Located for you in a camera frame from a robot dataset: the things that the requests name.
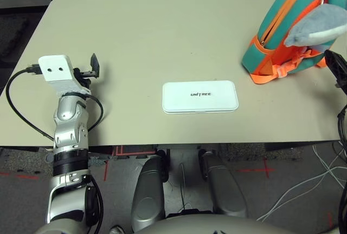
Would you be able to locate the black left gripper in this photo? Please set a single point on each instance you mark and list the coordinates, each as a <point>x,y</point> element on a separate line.
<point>82,76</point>

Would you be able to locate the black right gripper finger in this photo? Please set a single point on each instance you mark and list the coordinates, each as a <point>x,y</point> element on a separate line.
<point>337,66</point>

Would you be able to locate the white Unitree pencil case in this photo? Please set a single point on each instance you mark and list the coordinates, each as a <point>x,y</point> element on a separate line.
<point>200,104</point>

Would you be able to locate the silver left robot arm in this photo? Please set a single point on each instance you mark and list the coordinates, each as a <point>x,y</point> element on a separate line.
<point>69,133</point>

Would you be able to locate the grey plush shark toy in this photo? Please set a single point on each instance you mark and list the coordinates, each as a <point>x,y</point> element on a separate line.
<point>317,25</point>

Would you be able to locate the silver robot left leg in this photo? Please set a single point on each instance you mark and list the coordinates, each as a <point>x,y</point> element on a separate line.
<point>149,190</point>

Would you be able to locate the silver robot leg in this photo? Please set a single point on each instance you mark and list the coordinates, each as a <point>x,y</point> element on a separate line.
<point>149,190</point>
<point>225,190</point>

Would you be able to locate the grey speckled shoe tip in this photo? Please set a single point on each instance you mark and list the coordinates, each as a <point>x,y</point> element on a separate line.
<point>116,230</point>

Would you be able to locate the silver robot right leg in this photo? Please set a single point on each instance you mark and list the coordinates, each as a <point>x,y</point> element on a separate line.
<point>225,190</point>

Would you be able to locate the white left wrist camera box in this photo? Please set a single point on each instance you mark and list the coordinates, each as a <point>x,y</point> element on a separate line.
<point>58,74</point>

